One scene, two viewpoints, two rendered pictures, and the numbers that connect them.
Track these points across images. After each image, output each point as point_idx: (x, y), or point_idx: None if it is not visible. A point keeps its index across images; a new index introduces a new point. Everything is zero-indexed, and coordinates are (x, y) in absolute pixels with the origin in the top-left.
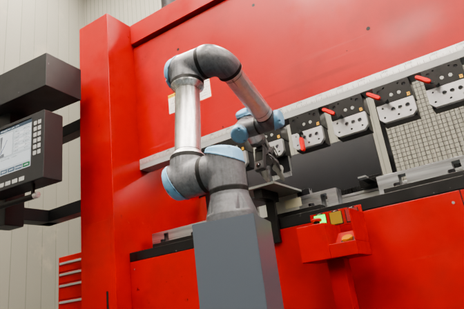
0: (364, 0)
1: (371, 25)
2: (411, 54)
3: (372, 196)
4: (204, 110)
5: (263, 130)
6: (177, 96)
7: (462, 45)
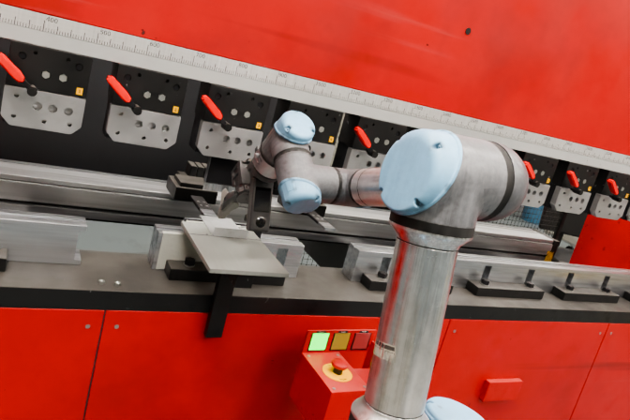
0: None
1: (472, 30)
2: (483, 111)
3: (371, 302)
4: None
5: (340, 204)
6: (434, 275)
7: (524, 135)
